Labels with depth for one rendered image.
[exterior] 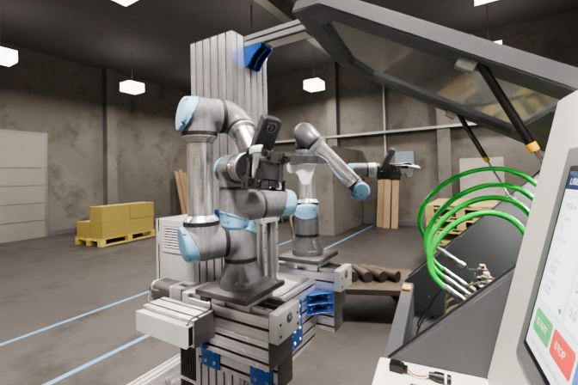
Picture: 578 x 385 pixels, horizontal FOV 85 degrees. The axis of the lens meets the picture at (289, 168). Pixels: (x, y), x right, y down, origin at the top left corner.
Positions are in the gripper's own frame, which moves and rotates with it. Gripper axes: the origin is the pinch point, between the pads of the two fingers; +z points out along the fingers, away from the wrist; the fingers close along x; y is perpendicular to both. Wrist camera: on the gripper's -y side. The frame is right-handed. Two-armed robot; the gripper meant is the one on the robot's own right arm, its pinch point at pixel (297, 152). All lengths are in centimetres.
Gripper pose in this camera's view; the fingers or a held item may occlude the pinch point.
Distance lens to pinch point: 58.5
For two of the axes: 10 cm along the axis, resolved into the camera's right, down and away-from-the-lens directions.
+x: -8.4, -1.3, -5.3
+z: 5.4, -0.3, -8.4
